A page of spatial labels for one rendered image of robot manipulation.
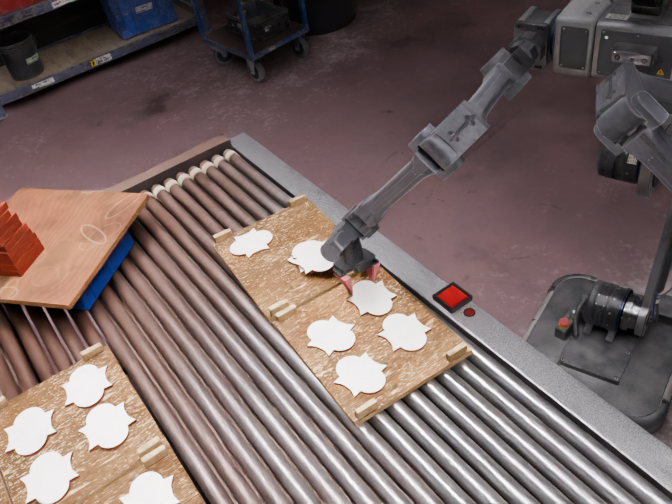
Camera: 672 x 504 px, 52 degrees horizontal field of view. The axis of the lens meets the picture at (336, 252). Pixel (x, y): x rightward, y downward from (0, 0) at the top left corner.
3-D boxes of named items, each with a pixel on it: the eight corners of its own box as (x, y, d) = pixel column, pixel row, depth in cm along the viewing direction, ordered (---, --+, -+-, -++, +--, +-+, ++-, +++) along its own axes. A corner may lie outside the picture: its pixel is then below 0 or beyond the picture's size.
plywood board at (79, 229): (22, 191, 239) (20, 187, 238) (150, 197, 225) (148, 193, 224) (-74, 295, 204) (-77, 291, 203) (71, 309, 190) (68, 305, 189)
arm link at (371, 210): (471, 153, 145) (434, 117, 145) (458, 169, 142) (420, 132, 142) (378, 230, 182) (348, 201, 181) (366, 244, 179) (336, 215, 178)
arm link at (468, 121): (491, 137, 136) (455, 101, 136) (445, 178, 145) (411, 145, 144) (535, 71, 171) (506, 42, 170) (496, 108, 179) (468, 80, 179)
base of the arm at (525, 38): (547, 68, 177) (550, 23, 169) (535, 83, 173) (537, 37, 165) (515, 63, 182) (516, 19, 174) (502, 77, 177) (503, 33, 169)
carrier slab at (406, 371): (378, 267, 200) (378, 263, 199) (472, 353, 172) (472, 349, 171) (273, 325, 189) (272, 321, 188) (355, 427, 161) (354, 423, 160)
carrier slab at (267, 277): (308, 201, 229) (307, 197, 228) (376, 267, 200) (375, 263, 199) (212, 247, 218) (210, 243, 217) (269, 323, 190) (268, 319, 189)
